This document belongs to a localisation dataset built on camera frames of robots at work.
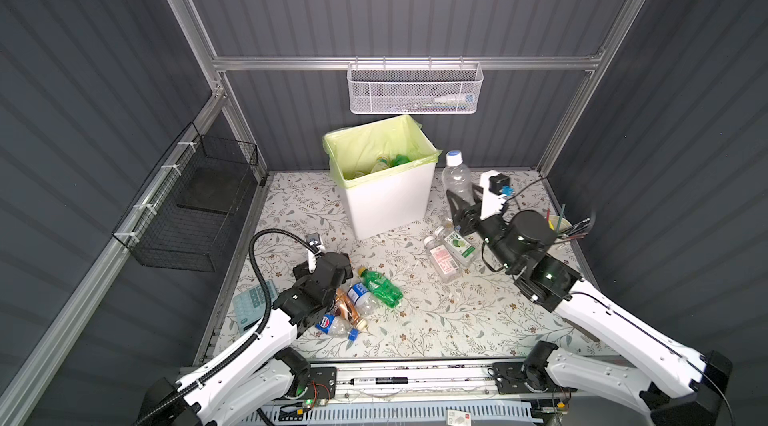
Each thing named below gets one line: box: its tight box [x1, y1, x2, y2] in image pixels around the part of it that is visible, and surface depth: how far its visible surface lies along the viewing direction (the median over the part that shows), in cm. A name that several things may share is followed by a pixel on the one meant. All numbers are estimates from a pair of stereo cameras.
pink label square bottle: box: [424, 236, 460, 282], surface depth 93 cm
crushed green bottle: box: [358, 266, 404, 308], surface depth 88 cm
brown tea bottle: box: [334, 288, 368, 329], surface depth 84 cm
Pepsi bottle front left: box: [315, 314, 359, 342], surface depth 81 cm
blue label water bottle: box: [347, 282, 380, 316], surface depth 85 cm
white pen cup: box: [547, 215, 573, 235], surface depth 93 cm
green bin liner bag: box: [322, 114, 442, 190], surface depth 95 cm
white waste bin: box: [323, 115, 440, 241], surface depth 93 cm
